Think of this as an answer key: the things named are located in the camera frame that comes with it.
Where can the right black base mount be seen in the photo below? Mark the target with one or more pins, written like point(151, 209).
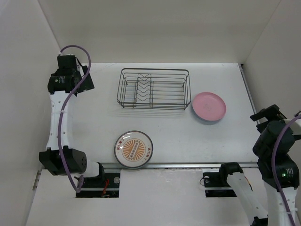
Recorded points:
point(215, 187)

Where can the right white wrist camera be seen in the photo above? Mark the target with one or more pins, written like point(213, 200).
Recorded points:
point(295, 124)

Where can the right aluminium side rail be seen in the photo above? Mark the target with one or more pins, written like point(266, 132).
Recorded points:
point(247, 88)

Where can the grey wire dish rack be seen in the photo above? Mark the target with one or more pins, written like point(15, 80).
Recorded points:
point(154, 88)

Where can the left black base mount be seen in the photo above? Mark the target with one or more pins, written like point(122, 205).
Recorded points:
point(105, 186)

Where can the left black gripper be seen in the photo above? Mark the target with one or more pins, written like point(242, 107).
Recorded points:
point(86, 85)

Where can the front aluminium rail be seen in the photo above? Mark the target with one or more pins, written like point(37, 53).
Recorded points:
point(167, 166)

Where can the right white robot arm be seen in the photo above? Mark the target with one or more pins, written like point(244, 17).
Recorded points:
point(280, 174)

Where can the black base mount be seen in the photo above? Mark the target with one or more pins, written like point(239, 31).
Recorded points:
point(105, 186)
point(215, 187)

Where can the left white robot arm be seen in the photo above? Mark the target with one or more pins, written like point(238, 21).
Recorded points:
point(60, 147)

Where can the pink plate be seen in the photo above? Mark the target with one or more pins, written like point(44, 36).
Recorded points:
point(209, 106)

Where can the white plate orange sunburst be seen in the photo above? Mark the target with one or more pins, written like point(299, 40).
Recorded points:
point(133, 149)

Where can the blue plate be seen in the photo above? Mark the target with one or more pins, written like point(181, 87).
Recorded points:
point(203, 121)

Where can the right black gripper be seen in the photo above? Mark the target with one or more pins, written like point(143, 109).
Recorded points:
point(271, 112)

